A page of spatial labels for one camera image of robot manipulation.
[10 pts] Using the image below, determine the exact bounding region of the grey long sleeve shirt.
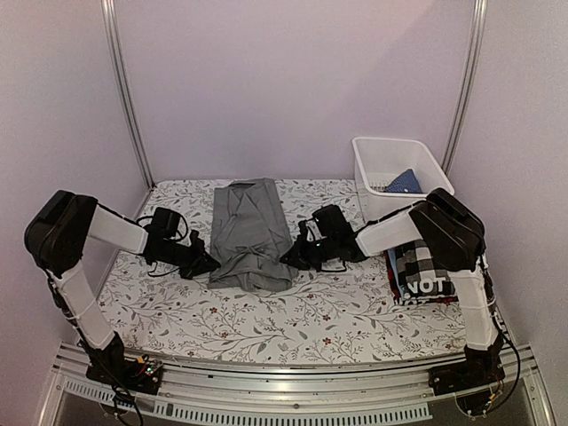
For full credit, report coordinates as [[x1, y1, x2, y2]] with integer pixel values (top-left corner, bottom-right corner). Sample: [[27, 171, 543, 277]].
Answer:
[[209, 177, 297, 292]]

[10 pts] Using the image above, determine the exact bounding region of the floral patterned table cloth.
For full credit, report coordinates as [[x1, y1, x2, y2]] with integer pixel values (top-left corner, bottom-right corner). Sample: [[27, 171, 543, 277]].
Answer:
[[86, 178, 505, 366]]

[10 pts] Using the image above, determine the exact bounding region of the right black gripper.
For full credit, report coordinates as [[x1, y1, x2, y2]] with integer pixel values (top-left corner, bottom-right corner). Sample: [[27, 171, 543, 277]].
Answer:
[[280, 236, 336, 273]]

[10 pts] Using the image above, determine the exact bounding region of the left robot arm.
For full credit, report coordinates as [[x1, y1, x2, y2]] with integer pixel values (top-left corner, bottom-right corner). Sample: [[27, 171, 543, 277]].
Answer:
[[24, 190, 220, 385]]

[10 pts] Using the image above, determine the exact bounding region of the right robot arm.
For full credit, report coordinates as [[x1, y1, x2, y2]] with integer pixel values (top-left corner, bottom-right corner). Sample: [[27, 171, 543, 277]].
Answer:
[[280, 188, 504, 387]]

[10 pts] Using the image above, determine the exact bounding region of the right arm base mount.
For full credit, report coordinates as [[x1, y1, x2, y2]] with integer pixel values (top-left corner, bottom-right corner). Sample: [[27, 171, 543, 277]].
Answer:
[[428, 347, 505, 396]]

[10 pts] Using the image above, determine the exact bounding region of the left metal corner post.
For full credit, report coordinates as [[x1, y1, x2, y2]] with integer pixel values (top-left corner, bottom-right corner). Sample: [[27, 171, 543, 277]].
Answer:
[[101, 0, 155, 189]]

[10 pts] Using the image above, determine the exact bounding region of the aluminium front rail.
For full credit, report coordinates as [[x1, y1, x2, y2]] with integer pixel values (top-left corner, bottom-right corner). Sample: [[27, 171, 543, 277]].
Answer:
[[37, 350, 556, 426]]

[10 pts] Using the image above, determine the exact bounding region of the blue dotted cloth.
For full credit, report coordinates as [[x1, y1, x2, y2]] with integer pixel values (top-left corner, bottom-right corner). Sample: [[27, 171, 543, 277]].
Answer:
[[384, 169, 423, 194]]

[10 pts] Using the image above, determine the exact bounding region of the right metal corner post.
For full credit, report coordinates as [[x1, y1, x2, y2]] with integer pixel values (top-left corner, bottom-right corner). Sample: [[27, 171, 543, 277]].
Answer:
[[441, 0, 488, 175]]

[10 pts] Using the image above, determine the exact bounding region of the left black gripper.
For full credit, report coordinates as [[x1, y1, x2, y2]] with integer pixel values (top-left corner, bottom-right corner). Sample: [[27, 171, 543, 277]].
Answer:
[[157, 238, 220, 280]]

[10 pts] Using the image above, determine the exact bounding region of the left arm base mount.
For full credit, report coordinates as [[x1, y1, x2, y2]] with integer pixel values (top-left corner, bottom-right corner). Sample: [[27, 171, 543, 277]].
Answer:
[[86, 351, 163, 395]]

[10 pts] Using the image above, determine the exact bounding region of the white plastic bin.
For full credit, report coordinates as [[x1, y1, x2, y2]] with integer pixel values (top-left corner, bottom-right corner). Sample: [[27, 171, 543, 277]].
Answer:
[[351, 137, 454, 221]]

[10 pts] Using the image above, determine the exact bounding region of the metal corner post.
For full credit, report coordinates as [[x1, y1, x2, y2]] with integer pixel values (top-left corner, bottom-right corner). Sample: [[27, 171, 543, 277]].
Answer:
[[441, 0, 488, 175], [101, 0, 155, 189]]

